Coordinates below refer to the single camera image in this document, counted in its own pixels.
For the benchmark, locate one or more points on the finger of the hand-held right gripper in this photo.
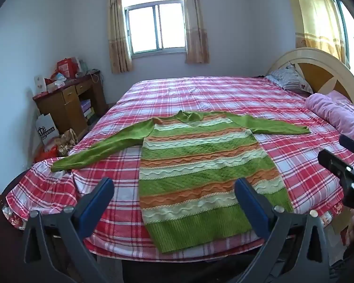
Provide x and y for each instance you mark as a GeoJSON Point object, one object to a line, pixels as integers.
{"type": "Point", "coordinates": [330, 160]}
{"type": "Point", "coordinates": [351, 144]}

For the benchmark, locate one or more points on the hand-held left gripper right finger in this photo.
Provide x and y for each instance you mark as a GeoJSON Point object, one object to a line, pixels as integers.
{"type": "Point", "coordinates": [250, 203]}

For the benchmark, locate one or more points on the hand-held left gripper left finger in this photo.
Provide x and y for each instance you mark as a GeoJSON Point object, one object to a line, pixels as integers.
{"type": "Point", "coordinates": [97, 200]}

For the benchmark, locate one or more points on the green striped knit sweater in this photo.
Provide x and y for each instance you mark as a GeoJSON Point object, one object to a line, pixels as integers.
{"type": "Point", "coordinates": [194, 182]}

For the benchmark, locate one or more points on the pink blanket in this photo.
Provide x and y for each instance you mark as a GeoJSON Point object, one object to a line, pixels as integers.
{"type": "Point", "coordinates": [336, 112]}

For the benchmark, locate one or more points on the brown patterned bag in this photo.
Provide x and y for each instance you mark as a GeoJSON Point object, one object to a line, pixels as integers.
{"type": "Point", "coordinates": [66, 141]}

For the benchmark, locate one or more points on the red plastic bag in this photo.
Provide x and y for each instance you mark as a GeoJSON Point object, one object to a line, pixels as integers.
{"type": "Point", "coordinates": [47, 154]}

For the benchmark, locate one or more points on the white paper bag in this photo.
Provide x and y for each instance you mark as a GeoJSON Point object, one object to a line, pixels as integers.
{"type": "Point", "coordinates": [47, 129]}

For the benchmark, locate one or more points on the stack of boxes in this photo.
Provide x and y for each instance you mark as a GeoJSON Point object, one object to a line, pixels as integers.
{"type": "Point", "coordinates": [87, 110]}

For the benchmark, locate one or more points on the patterned grey pillow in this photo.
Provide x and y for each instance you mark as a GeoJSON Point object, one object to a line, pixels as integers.
{"type": "Point", "coordinates": [289, 78]}

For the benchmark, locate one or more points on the cream wooden headboard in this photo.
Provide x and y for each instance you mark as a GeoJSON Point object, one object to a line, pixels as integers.
{"type": "Point", "coordinates": [312, 59]}

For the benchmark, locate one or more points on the brown wooden desk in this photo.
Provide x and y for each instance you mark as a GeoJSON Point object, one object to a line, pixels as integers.
{"type": "Point", "coordinates": [65, 106]}

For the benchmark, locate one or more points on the bed with red plaid sheet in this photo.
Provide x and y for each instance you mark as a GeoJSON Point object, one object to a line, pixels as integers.
{"type": "Point", "coordinates": [224, 100]}

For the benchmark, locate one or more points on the white and red flat box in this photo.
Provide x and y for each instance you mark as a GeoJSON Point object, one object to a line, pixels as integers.
{"type": "Point", "coordinates": [54, 87]}

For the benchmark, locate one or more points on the yellow curtain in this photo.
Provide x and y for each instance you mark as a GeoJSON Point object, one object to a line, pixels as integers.
{"type": "Point", "coordinates": [318, 20]}

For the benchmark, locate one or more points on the white card box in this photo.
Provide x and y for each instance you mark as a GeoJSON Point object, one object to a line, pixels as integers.
{"type": "Point", "coordinates": [39, 84]}

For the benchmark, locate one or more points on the pale plastic bag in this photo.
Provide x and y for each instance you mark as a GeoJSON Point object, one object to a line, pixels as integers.
{"type": "Point", "coordinates": [82, 67]}

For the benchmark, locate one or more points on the red gift bag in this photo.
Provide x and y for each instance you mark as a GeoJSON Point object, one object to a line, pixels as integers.
{"type": "Point", "coordinates": [66, 66]}

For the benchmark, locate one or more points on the beige patterned curtain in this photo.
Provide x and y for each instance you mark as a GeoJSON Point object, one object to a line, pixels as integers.
{"type": "Point", "coordinates": [118, 44]}
{"type": "Point", "coordinates": [196, 35]}

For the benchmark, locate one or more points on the sliding glass window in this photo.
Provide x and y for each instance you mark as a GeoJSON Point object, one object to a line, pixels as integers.
{"type": "Point", "coordinates": [147, 26]}

